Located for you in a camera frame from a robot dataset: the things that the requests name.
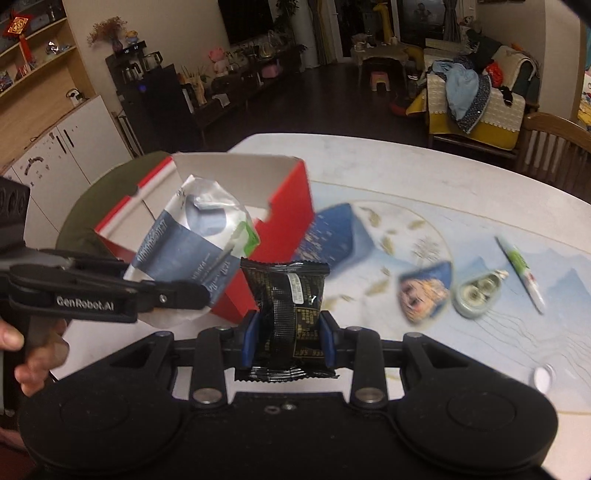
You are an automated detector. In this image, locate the red cardboard box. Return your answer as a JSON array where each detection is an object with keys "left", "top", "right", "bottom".
[{"left": 95, "top": 153, "right": 314, "bottom": 329}]

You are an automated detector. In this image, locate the green correction tape dispenser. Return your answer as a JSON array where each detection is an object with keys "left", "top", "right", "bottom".
[{"left": 452, "top": 270, "right": 509, "bottom": 320}]

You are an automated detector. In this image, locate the blue white tissue pack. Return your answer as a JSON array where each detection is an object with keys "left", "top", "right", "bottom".
[{"left": 124, "top": 175, "right": 259, "bottom": 330}]

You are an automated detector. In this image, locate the sofa with clothes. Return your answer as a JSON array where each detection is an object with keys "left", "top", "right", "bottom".
[{"left": 407, "top": 39, "right": 540, "bottom": 151}]

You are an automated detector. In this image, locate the wooden chair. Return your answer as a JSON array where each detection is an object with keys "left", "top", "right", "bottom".
[{"left": 516, "top": 112, "right": 590, "bottom": 202}]

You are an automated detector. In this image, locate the white cabinet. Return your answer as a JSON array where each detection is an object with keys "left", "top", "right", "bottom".
[{"left": 2, "top": 96, "right": 131, "bottom": 248}]

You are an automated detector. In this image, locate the black snack packet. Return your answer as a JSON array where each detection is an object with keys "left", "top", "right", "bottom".
[{"left": 235, "top": 258, "right": 337, "bottom": 383}]

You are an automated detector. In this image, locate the television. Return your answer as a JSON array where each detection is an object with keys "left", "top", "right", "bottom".
[{"left": 217, "top": 0, "right": 273, "bottom": 46}]

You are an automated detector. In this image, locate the person's left hand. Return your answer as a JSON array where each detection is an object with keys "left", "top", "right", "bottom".
[{"left": 1, "top": 319, "right": 70, "bottom": 397}]

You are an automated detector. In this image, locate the white bottle cap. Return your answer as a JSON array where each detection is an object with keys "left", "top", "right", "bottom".
[{"left": 530, "top": 363, "right": 556, "bottom": 395}]

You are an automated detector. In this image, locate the pink plush toy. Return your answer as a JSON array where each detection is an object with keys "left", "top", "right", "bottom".
[{"left": 208, "top": 47, "right": 229, "bottom": 77}]

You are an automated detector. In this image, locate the cartoon face plush pouch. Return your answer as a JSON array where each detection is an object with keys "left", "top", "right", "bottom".
[{"left": 398, "top": 261, "right": 453, "bottom": 324}]

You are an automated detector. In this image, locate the patterned table mat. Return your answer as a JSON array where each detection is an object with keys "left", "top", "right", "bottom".
[{"left": 297, "top": 183, "right": 590, "bottom": 413}]

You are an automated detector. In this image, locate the green white glue pen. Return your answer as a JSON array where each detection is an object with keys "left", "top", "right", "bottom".
[{"left": 496, "top": 236, "right": 546, "bottom": 315}]

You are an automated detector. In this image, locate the pink stool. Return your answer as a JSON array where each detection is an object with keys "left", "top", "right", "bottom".
[{"left": 370, "top": 71, "right": 391, "bottom": 92}]

